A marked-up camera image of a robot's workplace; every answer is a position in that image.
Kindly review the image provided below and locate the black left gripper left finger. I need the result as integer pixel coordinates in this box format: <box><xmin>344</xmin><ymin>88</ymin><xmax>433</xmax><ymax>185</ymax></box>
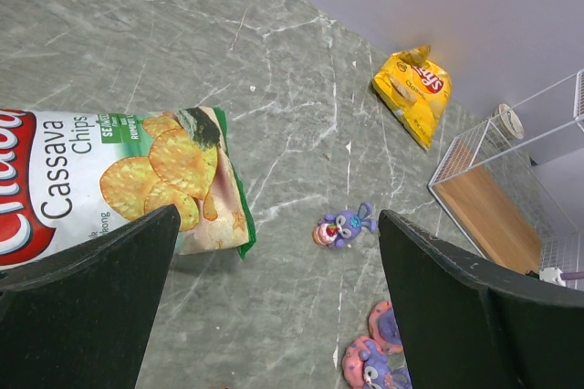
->
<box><xmin>1</xmin><ymin>205</ymin><xmax>180</xmax><ymax>388</ymax></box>

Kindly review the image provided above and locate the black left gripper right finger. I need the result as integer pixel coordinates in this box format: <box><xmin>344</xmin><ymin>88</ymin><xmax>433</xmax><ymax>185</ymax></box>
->
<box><xmin>379</xmin><ymin>210</ymin><xmax>583</xmax><ymax>388</ymax></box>

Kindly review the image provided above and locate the purple bunny on pink donut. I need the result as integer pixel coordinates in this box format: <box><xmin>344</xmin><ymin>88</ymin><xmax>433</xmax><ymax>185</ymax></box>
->
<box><xmin>368</xmin><ymin>300</ymin><xmax>403</xmax><ymax>354</ymax></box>

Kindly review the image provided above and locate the purple bunny donut toy front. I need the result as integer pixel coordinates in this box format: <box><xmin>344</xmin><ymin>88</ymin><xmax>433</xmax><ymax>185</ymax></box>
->
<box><xmin>342</xmin><ymin>336</ymin><xmax>412</xmax><ymax>389</ymax></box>

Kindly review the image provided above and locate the green cassava chips bag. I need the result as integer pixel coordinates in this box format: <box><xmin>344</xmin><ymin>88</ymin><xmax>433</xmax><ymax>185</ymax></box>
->
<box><xmin>1</xmin><ymin>106</ymin><xmax>256</xmax><ymax>268</ymax></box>

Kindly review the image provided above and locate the purple bunny toy standing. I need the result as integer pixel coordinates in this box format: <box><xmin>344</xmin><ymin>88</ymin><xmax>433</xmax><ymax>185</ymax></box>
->
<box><xmin>312</xmin><ymin>202</ymin><xmax>378</xmax><ymax>248</ymax></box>

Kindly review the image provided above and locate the silver top tin can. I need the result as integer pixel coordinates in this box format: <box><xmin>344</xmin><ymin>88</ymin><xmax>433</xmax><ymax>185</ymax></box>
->
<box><xmin>490</xmin><ymin>103</ymin><xmax>525</xmax><ymax>142</ymax></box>

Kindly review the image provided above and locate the yellow Lays chips bag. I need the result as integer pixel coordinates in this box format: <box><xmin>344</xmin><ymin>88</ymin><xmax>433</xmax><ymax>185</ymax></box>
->
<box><xmin>372</xmin><ymin>45</ymin><xmax>452</xmax><ymax>151</ymax></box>

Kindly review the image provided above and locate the white wire wooden shelf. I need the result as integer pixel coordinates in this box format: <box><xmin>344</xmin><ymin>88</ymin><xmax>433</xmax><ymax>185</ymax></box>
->
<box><xmin>429</xmin><ymin>71</ymin><xmax>583</xmax><ymax>289</ymax></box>

